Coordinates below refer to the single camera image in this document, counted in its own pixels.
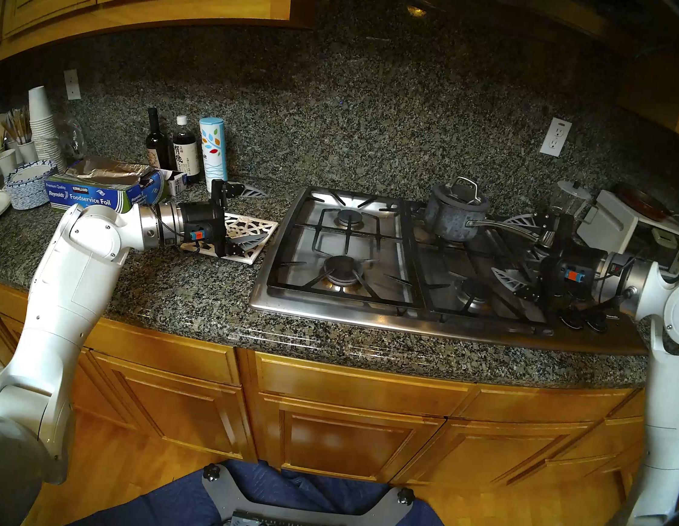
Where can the blue moving blanket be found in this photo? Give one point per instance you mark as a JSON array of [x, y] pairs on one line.
[[165, 513]]

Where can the small white carton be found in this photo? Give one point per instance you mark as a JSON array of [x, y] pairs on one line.
[[177, 183]]

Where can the soy sauce bottle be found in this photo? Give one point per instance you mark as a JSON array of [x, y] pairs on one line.
[[185, 156]]

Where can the wooden lower cabinets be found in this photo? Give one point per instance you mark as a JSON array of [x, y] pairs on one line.
[[344, 436]]

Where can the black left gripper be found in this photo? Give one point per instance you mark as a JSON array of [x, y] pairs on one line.
[[201, 219]]

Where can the red frying pan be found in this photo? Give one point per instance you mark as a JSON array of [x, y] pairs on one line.
[[645, 203]]

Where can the white wall power outlet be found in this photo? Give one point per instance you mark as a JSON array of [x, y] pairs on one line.
[[556, 138]]

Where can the black cast-iron stove grate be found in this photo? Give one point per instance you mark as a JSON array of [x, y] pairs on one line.
[[366, 298], [438, 309]]

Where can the white cutout pattern trivet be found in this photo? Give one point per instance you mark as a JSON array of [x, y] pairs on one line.
[[258, 226]]

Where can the dark wine bottle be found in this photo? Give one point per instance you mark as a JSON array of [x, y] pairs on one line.
[[156, 150]]

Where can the bunch of wooden stirrers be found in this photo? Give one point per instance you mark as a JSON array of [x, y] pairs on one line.
[[19, 125]]

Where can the blue aluminium foil box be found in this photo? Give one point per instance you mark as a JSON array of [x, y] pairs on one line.
[[91, 197]]

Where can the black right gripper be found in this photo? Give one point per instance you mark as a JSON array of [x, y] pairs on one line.
[[577, 265]]

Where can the black base knob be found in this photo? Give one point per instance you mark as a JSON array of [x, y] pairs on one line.
[[405, 495], [211, 471]]

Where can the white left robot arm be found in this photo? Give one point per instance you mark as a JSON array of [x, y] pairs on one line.
[[68, 295]]

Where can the stack of white paper cups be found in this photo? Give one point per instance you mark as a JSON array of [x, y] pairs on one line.
[[42, 122]]

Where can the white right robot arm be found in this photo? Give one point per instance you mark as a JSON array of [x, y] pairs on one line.
[[677, 395]]

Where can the speckled grey saucepan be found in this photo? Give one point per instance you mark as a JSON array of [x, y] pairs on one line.
[[453, 226]]

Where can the glass and chrome coffee maker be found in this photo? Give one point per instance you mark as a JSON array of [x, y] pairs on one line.
[[569, 197]]

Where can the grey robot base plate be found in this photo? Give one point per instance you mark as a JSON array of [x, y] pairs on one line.
[[370, 525]]

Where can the white wall switch plate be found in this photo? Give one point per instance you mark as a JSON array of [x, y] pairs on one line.
[[72, 84]]

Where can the blue patterned paper bowls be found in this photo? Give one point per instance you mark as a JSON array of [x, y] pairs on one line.
[[27, 193]]

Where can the stainless steel gas cooktop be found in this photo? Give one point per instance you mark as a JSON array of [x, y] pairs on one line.
[[333, 315]]

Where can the blue white leaf-print canister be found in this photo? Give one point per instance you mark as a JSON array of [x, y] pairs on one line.
[[213, 153]]

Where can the clear plastic bag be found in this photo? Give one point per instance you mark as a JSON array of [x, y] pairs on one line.
[[73, 141]]

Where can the black stove knob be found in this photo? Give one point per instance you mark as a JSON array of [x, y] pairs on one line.
[[570, 320], [596, 322]]

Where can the white toaster oven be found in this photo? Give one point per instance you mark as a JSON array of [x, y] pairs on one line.
[[611, 226]]

